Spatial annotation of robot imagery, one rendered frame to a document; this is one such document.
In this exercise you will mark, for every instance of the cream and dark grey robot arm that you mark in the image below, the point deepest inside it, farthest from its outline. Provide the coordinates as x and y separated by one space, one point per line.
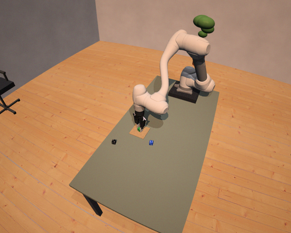
197 47

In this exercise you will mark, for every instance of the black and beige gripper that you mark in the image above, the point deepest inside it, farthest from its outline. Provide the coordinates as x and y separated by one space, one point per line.
139 116

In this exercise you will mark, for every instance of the orange mat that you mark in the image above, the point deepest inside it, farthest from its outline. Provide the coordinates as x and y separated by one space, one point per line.
136 133

